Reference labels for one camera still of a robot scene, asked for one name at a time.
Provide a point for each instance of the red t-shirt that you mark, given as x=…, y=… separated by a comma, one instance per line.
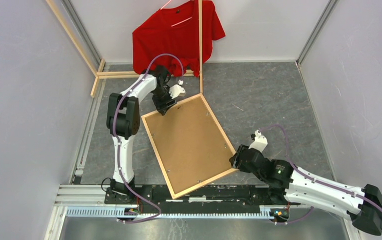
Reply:
x=176, y=48

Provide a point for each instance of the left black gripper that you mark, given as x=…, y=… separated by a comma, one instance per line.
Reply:
x=162, y=107

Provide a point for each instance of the white slotted cable duct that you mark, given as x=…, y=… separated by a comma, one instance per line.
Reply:
x=123, y=213

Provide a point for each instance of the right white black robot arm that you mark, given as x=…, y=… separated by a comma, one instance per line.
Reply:
x=289, y=183

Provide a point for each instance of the pink clothes hanger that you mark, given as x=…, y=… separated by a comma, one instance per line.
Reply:
x=180, y=14

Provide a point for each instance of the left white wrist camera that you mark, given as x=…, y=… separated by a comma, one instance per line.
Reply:
x=177, y=90

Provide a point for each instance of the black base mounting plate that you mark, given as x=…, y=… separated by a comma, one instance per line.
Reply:
x=212, y=198

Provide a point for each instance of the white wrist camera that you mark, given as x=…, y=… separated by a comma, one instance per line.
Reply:
x=259, y=141
x=177, y=90

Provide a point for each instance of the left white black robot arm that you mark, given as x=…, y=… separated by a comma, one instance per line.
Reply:
x=123, y=121

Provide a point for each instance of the brown backing board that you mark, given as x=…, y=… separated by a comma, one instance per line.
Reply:
x=187, y=142

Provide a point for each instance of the wooden clothes rack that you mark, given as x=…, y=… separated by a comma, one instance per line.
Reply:
x=98, y=72

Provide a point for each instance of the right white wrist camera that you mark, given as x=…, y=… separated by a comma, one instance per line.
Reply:
x=259, y=141

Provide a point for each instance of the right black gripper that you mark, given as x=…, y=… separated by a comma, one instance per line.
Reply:
x=234, y=160

